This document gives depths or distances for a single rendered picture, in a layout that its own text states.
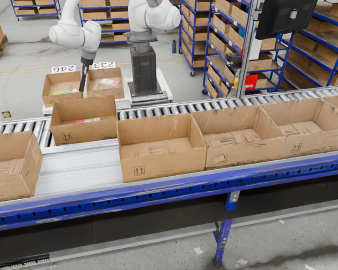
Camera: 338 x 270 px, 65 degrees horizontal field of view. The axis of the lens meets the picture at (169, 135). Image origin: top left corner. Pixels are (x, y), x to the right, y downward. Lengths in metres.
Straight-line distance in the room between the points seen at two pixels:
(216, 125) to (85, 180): 0.76
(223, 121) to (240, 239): 1.00
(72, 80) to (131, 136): 1.20
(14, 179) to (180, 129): 0.82
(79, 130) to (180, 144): 0.62
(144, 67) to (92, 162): 0.97
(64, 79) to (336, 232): 2.50
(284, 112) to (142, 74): 1.08
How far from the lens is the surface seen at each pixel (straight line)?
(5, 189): 1.32
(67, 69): 2.52
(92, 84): 2.43
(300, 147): 1.48
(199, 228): 1.85
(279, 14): 1.92
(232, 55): 2.08
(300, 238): 2.35
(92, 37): 1.66
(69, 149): 1.53
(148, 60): 2.11
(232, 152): 1.29
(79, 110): 1.95
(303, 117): 1.81
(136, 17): 2.02
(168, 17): 1.87
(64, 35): 1.57
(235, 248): 2.15
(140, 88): 2.20
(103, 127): 1.67
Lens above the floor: 1.84
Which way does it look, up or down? 38 degrees down
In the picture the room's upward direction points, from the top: straight up
